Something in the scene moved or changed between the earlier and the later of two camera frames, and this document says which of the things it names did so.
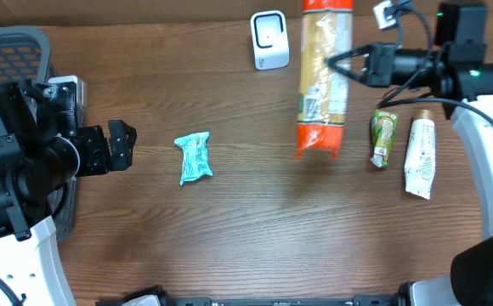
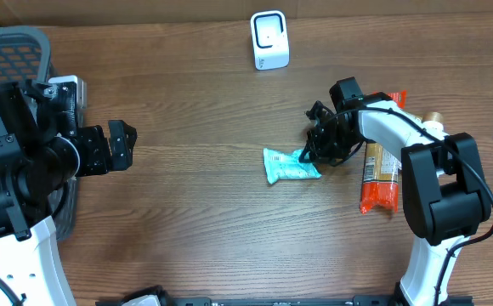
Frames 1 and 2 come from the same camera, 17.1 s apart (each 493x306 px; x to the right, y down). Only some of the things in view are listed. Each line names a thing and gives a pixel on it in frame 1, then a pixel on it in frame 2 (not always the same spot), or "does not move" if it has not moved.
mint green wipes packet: [195, 156] to [286, 165]
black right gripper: [377, 70] to [320, 152]
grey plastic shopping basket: [5, 56] does not move
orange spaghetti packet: [327, 28] to [382, 168]
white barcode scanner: [270, 40] does not move
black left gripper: [101, 159] does not move
